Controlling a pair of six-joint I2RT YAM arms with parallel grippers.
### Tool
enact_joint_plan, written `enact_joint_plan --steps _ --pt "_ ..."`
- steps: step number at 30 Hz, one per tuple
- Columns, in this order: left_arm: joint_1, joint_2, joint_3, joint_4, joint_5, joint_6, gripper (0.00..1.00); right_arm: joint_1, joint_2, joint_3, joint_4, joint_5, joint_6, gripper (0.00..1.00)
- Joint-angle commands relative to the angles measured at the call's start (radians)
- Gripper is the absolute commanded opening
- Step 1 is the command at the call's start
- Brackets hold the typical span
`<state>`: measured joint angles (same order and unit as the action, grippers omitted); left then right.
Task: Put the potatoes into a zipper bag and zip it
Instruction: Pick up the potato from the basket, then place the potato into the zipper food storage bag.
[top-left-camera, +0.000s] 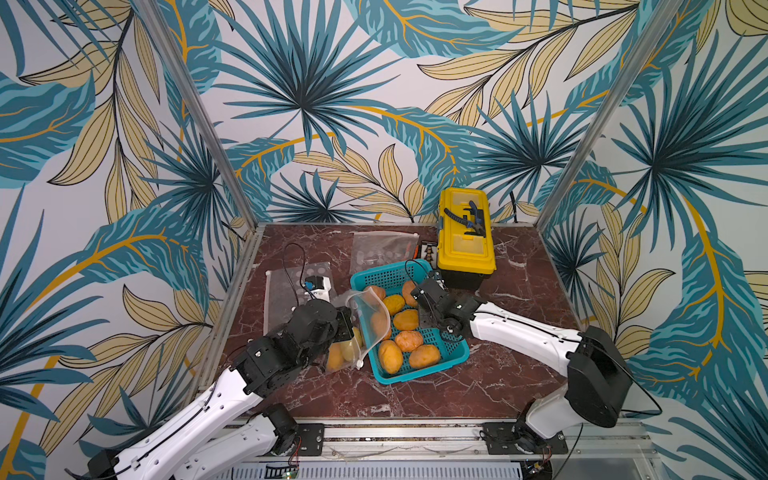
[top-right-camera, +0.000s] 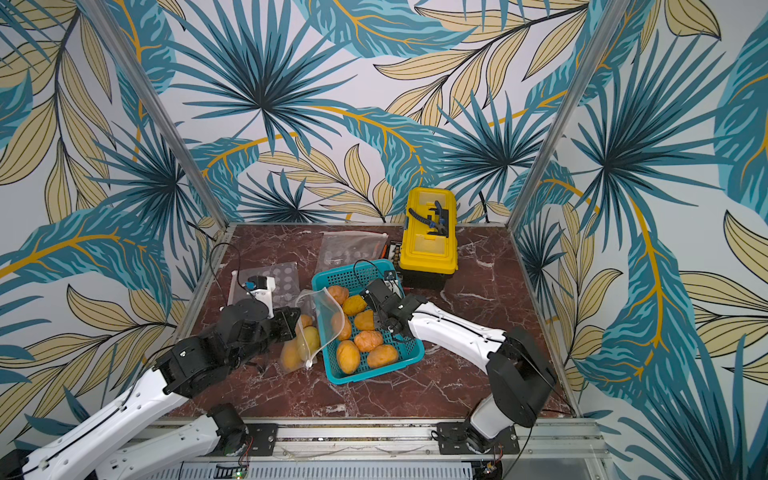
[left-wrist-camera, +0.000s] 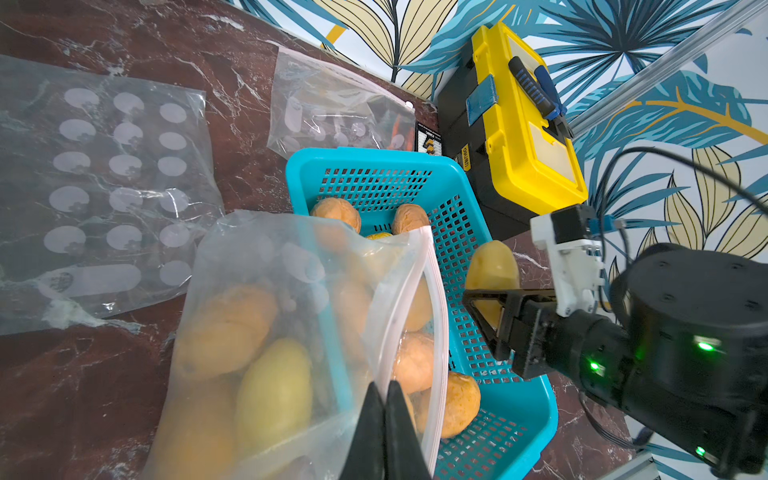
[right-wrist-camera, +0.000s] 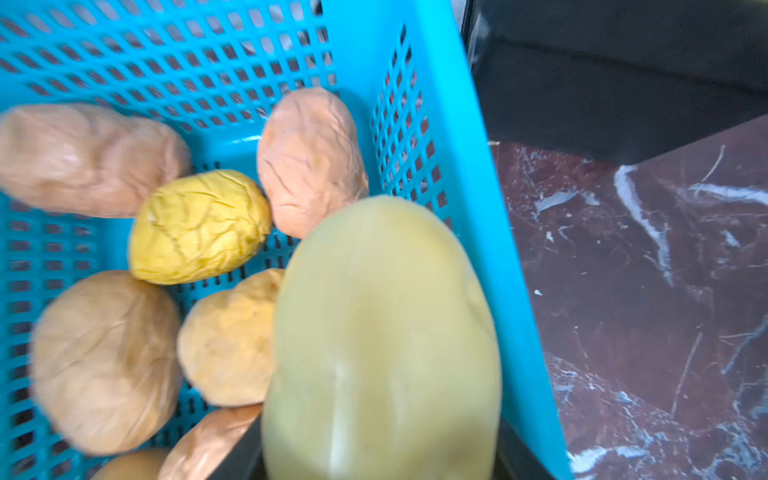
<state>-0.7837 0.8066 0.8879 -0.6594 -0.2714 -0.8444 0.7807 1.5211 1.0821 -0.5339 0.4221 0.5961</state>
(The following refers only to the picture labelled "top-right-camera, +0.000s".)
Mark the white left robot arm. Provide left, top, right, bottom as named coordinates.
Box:
left=1, top=299, right=301, bottom=479

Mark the teal plastic basket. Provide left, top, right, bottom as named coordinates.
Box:
left=311, top=259, right=425, bottom=385

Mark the clear dotted bag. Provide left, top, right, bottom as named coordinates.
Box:
left=227, top=262, right=301, bottom=307
left=315, top=230, right=389, bottom=273

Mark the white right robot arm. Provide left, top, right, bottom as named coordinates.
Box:
left=362, top=279, right=557, bottom=442

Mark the aluminium corner post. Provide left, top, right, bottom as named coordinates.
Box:
left=507, top=1, right=629, bottom=234
left=79, top=0, right=229, bottom=230

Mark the yellow potato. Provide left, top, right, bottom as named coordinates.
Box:
left=279, top=338, right=304, bottom=373
left=342, top=295, right=368, bottom=317

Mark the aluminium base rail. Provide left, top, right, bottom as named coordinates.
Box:
left=143, top=416, right=613, bottom=480

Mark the aluminium corner post right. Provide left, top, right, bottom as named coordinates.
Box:
left=507, top=1, right=629, bottom=234

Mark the aluminium corner post left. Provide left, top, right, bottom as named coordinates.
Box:
left=79, top=0, right=229, bottom=230

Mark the greenish potato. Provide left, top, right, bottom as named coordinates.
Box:
left=297, top=326, right=320, bottom=361

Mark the clear dotted bag left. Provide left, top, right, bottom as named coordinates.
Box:
left=227, top=262, right=301, bottom=307

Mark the yellow potato top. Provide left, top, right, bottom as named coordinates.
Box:
left=279, top=338, right=304, bottom=373

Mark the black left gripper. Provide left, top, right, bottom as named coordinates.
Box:
left=230, top=306, right=304, bottom=371

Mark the potato orange middle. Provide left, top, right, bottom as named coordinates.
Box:
left=354, top=330, right=383, bottom=353

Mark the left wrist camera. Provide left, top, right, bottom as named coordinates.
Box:
left=245, top=275, right=276, bottom=318

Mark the clear zipper bag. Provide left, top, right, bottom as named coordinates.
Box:
left=278, top=288, right=347, bottom=373

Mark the yellow black toolbox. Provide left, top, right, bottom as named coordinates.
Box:
left=400, top=187, right=458, bottom=291

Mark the clear dotted bag rear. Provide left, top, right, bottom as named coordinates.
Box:
left=315, top=230, right=389, bottom=273

